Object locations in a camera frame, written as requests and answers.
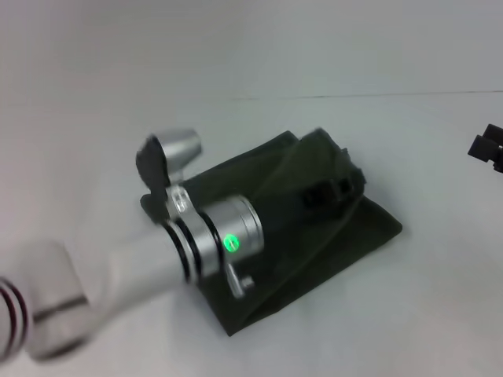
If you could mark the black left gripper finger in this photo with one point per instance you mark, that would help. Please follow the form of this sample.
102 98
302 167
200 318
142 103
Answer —
322 194

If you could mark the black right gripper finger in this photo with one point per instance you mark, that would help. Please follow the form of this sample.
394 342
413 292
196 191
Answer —
487 147

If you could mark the dark green shirt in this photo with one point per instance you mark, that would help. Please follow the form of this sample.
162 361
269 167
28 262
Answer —
353 235

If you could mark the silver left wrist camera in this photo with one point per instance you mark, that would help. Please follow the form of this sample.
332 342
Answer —
177 153

